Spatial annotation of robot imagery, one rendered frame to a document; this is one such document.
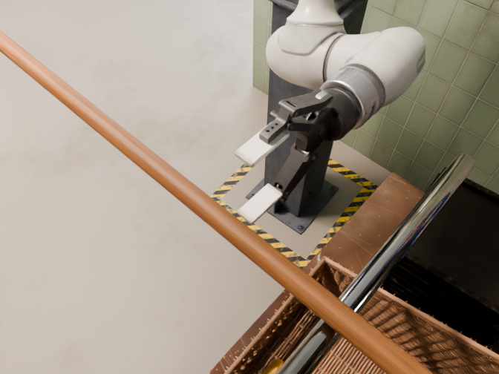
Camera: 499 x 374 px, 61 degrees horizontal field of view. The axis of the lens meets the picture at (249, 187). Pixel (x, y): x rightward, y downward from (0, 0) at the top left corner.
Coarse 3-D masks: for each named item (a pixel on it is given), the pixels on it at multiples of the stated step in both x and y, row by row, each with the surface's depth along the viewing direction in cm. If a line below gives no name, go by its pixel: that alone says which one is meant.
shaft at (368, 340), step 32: (0, 32) 76; (32, 64) 70; (64, 96) 66; (96, 128) 63; (160, 160) 58; (192, 192) 55; (224, 224) 52; (256, 256) 50; (288, 288) 49; (320, 288) 48; (352, 320) 45; (384, 352) 43
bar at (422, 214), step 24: (456, 168) 61; (432, 192) 59; (408, 216) 57; (432, 216) 57; (408, 240) 55; (384, 264) 53; (360, 288) 51; (312, 336) 48; (336, 336) 48; (288, 360) 47; (312, 360) 46
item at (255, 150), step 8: (256, 136) 52; (280, 136) 52; (288, 136) 53; (248, 144) 52; (256, 144) 52; (264, 144) 52; (272, 144) 52; (240, 152) 51; (248, 152) 51; (256, 152) 51; (264, 152) 51; (248, 160) 50; (256, 160) 50
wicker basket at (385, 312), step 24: (336, 264) 100; (336, 288) 107; (288, 312) 104; (312, 312) 108; (360, 312) 107; (384, 312) 99; (408, 312) 91; (264, 336) 92; (288, 336) 105; (408, 336) 97; (432, 336) 90; (456, 336) 83; (240, 360) 88; (264, 360) 102; (336, 360) 102; (360, 360) 102; (432, 360) 97; (456, 360) 90; (480, 360) 83
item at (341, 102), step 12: (336, 96) 61; (336, 108) 60; (348, 108) 61; (312, 120) 60; (324, 120) 61; (336, 120) 61; (348, 120) 62; (300, 132) 60; (336, 132) 63; (300, 144) 62; (312, 144) 62
